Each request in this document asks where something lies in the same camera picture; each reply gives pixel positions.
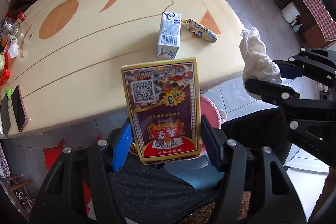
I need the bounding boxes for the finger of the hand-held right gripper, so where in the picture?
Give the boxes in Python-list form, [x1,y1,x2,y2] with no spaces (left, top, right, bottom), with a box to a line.
[273,48,336,88]
[244,79,336,153]

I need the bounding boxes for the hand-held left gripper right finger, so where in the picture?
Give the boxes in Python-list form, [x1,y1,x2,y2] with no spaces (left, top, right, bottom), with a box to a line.
[201,115,305,224]

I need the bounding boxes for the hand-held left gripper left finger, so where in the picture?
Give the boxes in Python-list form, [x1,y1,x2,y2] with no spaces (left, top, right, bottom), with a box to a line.
[29,123,132,224]

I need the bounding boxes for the white tissue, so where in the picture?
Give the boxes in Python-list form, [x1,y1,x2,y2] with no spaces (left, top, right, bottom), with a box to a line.
[239,27,282,98]

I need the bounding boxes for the yellow purple playing card box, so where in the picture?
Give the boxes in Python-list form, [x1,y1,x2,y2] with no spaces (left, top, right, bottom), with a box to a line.
[121,57,202,165]

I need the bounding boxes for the blue plastic stool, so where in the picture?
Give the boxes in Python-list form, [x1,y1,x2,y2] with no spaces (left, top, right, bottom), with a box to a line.
[164,156,226,190]

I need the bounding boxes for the brown wooden cabinet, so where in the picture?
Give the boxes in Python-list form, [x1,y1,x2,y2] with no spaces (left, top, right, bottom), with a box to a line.
[268,0,336,48]

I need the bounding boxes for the white round appliance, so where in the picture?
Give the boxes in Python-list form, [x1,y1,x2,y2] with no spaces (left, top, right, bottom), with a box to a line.
[281,3,300,23]

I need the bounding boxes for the person's black pants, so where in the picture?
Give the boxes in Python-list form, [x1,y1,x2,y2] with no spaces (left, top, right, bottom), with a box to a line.
[108,106,293,224]

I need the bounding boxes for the red plastic object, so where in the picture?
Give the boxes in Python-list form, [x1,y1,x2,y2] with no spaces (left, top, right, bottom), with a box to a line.
[43,135,105,203]

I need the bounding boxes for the yellow snack wrapper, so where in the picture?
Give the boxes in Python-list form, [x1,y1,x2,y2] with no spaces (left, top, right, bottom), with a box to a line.
[184,19,219,43]

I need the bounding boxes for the cream wooden coffee table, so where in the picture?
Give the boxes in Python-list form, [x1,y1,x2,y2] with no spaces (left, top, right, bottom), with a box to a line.
[0,0,246,139]

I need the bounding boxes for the black smartphone pink case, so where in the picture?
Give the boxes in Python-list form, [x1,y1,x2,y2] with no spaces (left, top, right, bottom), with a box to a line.
[11,85,28,132]

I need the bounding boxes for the small wooden stool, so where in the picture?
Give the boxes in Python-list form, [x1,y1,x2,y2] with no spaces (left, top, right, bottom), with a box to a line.
[0,174,33,222]

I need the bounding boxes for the blue white milk carton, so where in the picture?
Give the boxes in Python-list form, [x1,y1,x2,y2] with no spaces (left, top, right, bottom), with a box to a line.
[157,11,182,59]

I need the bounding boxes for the patterned dark white blanket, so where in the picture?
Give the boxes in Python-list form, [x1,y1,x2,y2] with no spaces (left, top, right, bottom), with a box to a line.
[0,140,11,188]

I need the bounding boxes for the red tray with green apples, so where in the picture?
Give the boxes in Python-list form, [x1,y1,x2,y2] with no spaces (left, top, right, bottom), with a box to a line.
[0,52,11,86]

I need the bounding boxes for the small white plastic bag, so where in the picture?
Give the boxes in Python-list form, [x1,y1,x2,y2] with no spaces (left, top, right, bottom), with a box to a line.
[9,35,19,58]

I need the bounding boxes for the glass jar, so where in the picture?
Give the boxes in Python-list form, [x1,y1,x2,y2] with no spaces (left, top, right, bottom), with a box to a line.
[0,18,21,35]

